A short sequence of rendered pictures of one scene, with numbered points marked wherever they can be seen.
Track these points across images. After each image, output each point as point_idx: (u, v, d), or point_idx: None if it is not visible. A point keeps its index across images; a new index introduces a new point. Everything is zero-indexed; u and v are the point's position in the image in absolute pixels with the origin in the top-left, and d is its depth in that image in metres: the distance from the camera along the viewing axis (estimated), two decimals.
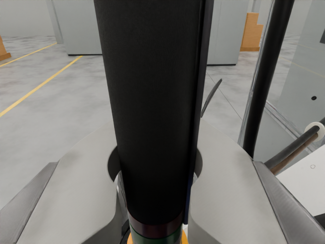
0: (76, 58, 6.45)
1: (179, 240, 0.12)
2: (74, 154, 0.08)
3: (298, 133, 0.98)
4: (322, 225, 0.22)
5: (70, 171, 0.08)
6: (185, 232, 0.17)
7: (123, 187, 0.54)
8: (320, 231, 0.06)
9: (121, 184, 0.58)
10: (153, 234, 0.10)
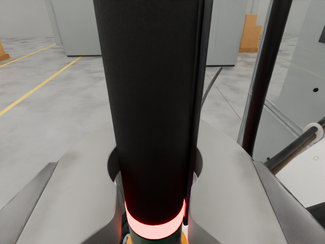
0: (75, 59, 6.44)
1: (178, 242, 0.12)
2: (73, 154, 0.08)
3: (298, 130, 0.97)
4: None
5: (70, 171, 0.08)
6: (185, 234, 0.17)
7: (120, 181, 0.53)
8: (320, 231, 0.06)
9: (118, 179, 0.56)
10: (153, 235, 0.10)
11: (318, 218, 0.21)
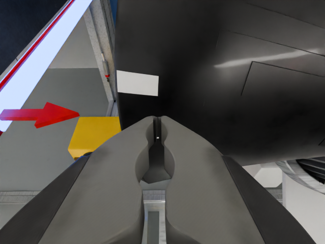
0: None
1: None
2: (104, 150, 0.09)
3: None
4: None
5: (100, 166, 0.08)
6: None
7: None
8: (286, 214, 0.06)
9: None
10: None
11: None
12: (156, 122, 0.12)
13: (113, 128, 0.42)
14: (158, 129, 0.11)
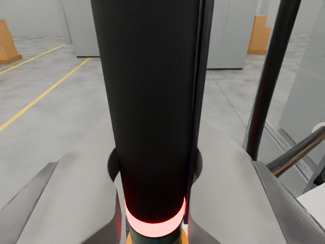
0: (84, 60, 6.59)
1: (178, 240, 0.12)
2: (74, 154, 0.08)
3: None
4: None
5: (70, 171, 0.08)
6: (186, 232, 0.17)
7: None
8: (320, 231, 0.06)
9: None
10: (151, 233, 0.10)
11: None
12: None
13: None
14: None
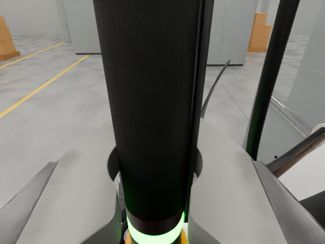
0: (83, 57, 6.51)
1: (178, 239, 0.12)
2: (73, 154, 0.08)
3: (307, 130, 0.94)
4: None
5: (70, 170, 0.08)
6: (186, 232, 0.17)
7: None
8: (320, 231, 0.06)
9: (203, 105, 0.40)
10: (151, 231, 0.10)
11: None
12: None
13: None
14: None
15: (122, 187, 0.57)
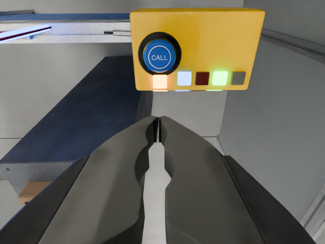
0: None
1: None
2: (104, 150, 0.09)
3: None
4: None
5: (100, 166, 0.08)
6: None
7: None
8: (286, 214, 0.06)
9: None
10: None
11: None
12: (156, 122, 0.12)
13: None
14: (158, 129, 0.11)
15: None
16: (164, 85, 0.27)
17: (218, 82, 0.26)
